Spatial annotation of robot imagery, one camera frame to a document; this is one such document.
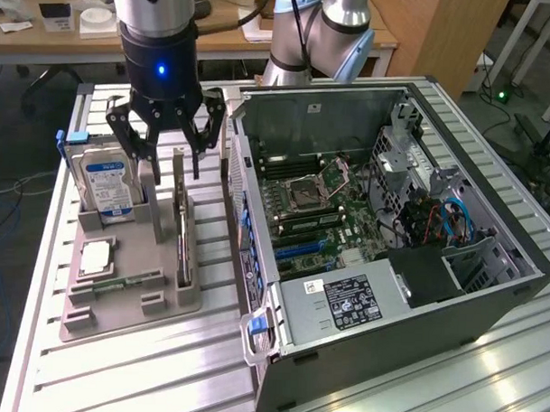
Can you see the wooden cabinet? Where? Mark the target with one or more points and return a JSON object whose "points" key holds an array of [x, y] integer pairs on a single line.
{"points": [[443, 40]]}

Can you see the blue case latch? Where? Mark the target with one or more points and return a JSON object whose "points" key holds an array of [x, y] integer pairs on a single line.
{"points": [[256, 326]]}

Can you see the hard disk with blue rails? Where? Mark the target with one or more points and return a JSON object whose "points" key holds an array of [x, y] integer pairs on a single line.
{"points": [[104, 186]]}

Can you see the grey power supply unit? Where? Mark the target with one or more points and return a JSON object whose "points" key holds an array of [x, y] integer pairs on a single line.
{"points": [[298, 315]]}

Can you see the green indicator light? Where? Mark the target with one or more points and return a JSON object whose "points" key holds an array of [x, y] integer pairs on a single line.
{"points": [[501, 94]]}

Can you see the white paper stack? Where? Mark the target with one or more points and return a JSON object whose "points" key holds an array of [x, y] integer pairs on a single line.
{"points": [[258, 33]]}

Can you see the metal socket cover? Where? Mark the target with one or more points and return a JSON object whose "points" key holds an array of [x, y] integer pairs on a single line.
{"points": [[335, 174]]}

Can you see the metal disk bay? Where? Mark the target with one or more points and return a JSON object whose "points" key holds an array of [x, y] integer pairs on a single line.
{"points": [[394, 151]]}

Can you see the black plastic shroud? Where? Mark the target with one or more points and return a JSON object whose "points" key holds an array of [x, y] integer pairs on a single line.
{"points": [[421, 274]]}

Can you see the green motherboard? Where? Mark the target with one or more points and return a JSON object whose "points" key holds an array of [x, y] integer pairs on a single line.
{"points": [[351, 217]]}

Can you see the wooden desk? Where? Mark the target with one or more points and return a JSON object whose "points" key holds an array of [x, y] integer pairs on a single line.
{"points": [[59, 45]]}

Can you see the black round lamp base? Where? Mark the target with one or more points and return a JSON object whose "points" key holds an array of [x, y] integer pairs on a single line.
{"points": [[204, 9]]}

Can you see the silver chipset heat sink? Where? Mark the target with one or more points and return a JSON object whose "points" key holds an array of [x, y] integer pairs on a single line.
{"points": [[354, 258]]}

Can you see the grey parts rack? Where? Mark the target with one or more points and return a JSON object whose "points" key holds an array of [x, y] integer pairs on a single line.
{"points": [[133, 255]]}

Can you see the black office chair base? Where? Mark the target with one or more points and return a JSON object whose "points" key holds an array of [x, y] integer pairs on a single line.
{"points": [[44, 78]]}

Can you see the small white paper slip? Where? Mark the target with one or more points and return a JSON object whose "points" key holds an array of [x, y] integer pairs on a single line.
{"points": [[14, 26]]}

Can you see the CPU socket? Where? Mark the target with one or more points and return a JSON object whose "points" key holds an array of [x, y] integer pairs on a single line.
{"points": [[304, 193]]}

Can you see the black graphics card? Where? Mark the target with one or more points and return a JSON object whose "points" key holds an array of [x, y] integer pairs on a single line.
{"points": [[185, 239]]}

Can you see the green RAM stick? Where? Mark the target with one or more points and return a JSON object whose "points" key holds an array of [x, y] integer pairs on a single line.
{"points": [[118, 284]]}

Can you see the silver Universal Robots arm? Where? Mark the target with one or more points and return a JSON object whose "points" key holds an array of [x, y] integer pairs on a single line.
{"points": [[151, 12]]}

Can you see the white round-hole box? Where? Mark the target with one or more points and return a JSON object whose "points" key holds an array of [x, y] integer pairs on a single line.
{"points": [[97, 23]]}

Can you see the white box with black top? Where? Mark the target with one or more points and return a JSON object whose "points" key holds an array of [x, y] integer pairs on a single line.
{"points": [[56, 17]]}

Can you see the black open PC case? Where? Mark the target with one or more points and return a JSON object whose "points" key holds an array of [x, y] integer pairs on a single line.
{"points": [[387, 354]]}

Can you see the silver CPU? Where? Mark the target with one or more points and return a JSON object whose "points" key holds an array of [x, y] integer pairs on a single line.
{"points": [[96, 257]]}

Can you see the blue expansion slot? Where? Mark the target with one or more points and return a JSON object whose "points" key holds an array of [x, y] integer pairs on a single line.
{"points": [[296, 252]]}

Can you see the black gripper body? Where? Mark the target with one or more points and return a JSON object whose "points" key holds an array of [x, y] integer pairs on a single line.
{"points": [[163, 53]]}

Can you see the black floor stand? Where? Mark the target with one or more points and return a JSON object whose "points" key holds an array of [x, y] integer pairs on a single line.
{"points": [[530, 129]]}

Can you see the white desk frame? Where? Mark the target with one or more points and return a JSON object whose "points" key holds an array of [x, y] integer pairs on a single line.
{"points": [[520, 38]]}

